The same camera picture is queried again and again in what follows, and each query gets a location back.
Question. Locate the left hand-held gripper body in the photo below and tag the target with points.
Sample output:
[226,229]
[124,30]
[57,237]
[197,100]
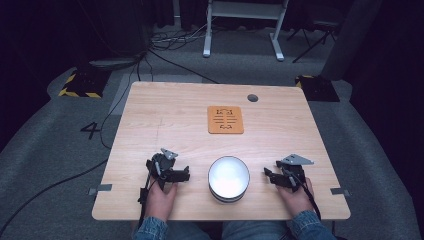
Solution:
[162,165]

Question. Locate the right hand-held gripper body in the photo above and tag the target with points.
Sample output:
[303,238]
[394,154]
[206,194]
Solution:
[293,170]

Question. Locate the person's right hand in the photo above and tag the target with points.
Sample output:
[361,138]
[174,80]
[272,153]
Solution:
[296,201]

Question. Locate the person's left hand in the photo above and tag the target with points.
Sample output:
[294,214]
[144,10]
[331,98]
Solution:
[160,201]

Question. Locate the white bowl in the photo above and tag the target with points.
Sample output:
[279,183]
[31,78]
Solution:
[229,178]

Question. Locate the grey tape strip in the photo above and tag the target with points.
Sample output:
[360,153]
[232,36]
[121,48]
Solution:
[340,191]
[100,188]

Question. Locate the orange square mat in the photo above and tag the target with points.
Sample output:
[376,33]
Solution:
[225,120]

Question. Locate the person's legs in jeans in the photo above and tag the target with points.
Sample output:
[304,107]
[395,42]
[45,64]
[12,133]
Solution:
[230,231]

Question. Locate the black tripod stand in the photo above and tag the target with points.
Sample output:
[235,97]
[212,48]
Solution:
[315,36]

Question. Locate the grey curtain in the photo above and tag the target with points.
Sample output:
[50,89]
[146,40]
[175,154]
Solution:
[350,36]

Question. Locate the yellow black striped base plate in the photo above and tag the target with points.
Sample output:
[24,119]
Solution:
[316,88]
[85,83]

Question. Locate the white metal desk frame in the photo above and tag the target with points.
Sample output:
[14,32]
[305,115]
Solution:
[245,11]

